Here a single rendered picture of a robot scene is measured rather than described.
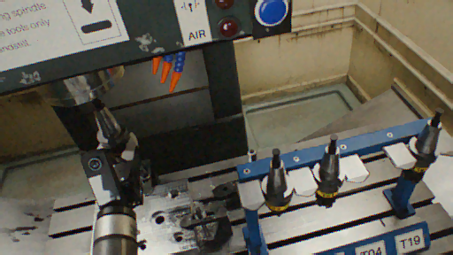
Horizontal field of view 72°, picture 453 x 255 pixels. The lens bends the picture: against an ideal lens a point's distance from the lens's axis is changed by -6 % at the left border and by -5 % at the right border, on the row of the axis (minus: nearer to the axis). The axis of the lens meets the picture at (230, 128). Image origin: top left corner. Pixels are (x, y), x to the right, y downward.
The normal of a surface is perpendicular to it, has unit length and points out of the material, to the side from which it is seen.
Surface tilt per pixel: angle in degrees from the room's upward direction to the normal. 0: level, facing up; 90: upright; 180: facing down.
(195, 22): 90
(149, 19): 90
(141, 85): 90
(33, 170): 0
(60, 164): 0
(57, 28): 90
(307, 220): 0
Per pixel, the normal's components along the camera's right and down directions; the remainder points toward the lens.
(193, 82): 0.19, 0.64
